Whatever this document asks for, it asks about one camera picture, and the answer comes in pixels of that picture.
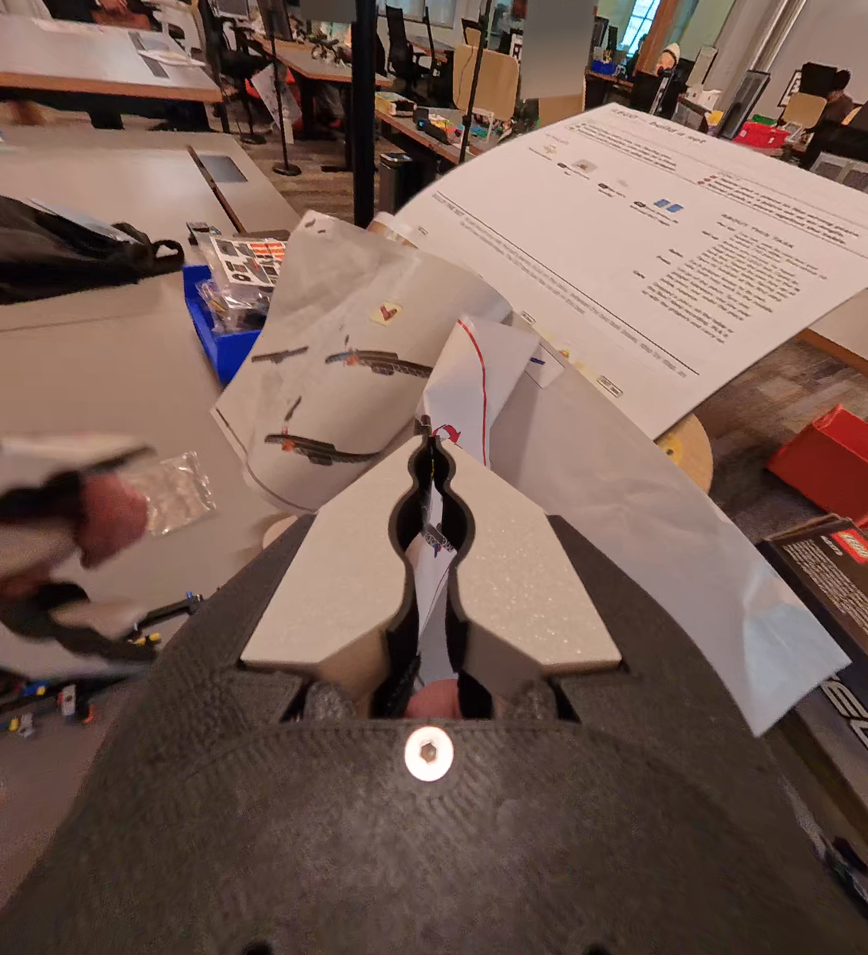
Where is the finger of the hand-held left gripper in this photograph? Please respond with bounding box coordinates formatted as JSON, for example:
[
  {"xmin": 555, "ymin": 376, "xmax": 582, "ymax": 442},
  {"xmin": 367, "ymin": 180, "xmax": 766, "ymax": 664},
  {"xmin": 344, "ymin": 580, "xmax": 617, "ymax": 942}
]
[
  {"xmin": 0, "ymin": 582, "xmax": 159, "ymax": 681},
  {"xmin": 0, "ymin": 435, "xmax": 158, "ymax": 523}
]

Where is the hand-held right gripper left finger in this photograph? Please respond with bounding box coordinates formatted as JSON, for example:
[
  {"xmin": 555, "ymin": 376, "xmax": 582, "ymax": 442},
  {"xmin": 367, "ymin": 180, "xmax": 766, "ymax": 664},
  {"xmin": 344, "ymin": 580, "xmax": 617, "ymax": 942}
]
[{"xmin": 239, "ymin": 434, "xmax": 432, "ymax": 719}]

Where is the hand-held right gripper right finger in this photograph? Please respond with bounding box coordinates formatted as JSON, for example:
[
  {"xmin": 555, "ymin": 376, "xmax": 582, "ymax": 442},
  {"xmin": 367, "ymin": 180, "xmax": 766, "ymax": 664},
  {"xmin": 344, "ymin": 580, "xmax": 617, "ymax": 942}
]
[{"xmin": 433, "ymin": 439, "xmax": 623, "ymax": 719}]

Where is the black lego chassis assembly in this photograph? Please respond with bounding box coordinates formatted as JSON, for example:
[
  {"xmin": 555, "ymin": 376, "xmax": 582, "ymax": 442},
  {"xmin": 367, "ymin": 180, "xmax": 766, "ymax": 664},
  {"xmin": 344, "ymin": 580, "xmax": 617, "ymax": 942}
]
[{"xmin": 0, "ymin": 589, "xmax": 207, "ymax": 741}]

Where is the lego instruction booklet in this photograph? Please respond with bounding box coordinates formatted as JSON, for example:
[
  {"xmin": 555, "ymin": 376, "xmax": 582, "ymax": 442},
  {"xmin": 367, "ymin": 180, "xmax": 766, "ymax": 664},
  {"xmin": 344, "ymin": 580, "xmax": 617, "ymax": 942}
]
[{"xmin": 210, "ymin": 211, "xmax": 853, "ymax": 738}]

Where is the lego sticker sheet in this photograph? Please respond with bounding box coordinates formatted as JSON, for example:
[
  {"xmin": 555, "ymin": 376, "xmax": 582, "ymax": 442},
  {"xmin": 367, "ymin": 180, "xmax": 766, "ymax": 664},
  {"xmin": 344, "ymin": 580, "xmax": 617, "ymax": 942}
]
[{"xmin": 206, "ymin": 233, "xmax": 288, "ymax": 310}]

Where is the black lego box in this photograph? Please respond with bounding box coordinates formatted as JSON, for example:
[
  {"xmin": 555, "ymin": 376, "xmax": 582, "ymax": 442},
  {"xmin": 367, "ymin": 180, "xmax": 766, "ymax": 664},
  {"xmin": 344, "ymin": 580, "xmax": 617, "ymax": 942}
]
[{"xmin": 757, "ymin": 513, "xmax": 868, "ymax": 955}]

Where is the person's left hand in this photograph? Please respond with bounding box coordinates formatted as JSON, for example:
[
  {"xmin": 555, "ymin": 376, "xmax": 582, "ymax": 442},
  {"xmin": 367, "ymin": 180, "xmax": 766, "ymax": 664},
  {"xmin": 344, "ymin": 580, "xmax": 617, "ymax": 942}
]
[{"xmin": 76, "ymin": 474, "xmax": 153, "ymax": 568}]

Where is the clear plastic bag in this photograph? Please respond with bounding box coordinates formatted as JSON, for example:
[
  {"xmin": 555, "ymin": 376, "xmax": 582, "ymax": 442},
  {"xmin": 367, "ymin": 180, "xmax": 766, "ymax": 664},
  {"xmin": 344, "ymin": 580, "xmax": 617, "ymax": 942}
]
[{"xmin": 130, "ymin": 450, "xmax": 219, "ymax": 538}]

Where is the round wooden stand tray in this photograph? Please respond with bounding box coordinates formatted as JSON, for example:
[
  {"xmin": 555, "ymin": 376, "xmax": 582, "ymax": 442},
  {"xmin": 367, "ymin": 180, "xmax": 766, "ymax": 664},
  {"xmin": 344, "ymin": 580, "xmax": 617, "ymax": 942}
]
[{"xmin": 654, "ymin": 412, "xmax": 715, "ymax": 495}]

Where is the black backpack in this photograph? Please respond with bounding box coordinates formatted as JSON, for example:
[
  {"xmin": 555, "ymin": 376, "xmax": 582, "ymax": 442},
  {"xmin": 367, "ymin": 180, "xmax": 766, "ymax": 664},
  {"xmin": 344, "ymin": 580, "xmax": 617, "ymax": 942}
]
[{"xmin": 0, "ymin": 191, "xmax": 186, "ymax": 313}]

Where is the blue plastic bin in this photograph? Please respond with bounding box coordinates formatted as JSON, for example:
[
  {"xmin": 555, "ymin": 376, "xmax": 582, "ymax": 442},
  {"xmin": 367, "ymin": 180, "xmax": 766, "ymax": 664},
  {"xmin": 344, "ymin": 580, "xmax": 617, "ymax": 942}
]
[{"xmin": 182, "ymin": 263, "xmax": 286, "ymax": 386}]

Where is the red plastic bin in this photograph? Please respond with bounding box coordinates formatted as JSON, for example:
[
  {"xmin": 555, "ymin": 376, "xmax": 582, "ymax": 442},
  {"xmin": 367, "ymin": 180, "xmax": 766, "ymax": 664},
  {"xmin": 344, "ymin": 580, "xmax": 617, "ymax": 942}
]
[{"xmin": 766, "ymin": 404, "xmax": 868, "ymax": 529}]

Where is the printed paper sheet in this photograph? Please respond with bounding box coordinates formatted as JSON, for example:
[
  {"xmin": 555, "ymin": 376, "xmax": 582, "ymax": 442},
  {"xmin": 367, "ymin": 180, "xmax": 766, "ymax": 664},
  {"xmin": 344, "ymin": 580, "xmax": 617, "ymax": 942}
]
[{"xmin": 393, "ymin": 103, "xmax": 868, "ymax": 441}]

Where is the black stanchion pole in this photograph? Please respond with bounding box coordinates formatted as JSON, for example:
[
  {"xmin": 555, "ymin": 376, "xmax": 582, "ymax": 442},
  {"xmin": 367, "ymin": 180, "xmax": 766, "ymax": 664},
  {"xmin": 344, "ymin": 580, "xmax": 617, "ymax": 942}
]
[{"xmin": 264, "ymin": 0, "xmax": 302, "ymax": 177}]

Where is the black trash can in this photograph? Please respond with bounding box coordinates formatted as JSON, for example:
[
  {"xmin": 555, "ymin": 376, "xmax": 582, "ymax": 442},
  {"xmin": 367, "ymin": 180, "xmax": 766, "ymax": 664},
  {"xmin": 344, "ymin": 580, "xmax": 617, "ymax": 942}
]
[{"xmin": 379, "ymin": 151, "xmax": 416, "ymax": 216}]

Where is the grey table with wooden edge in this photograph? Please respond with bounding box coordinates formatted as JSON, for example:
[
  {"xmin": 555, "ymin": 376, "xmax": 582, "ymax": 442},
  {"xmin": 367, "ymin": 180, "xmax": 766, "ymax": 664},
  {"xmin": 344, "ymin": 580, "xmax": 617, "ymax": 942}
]
[{"xmin": 0, "ymin": 11, "xmax": 224, "ymax": 134}]

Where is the black support pole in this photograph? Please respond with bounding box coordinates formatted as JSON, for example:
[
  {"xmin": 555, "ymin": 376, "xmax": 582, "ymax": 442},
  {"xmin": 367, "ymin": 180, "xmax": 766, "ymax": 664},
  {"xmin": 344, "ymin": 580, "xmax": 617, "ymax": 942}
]
[{"xmin": 350, "ymin": 0, "xmax": 381, "ymax": 228}]

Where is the cardboard sheet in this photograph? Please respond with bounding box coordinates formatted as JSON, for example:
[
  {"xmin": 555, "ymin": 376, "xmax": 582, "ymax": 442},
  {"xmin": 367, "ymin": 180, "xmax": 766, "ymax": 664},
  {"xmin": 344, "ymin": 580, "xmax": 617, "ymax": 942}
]
[{"xmin": 452, "ymin": 43, "xmax": 521, "ymax": 122}]

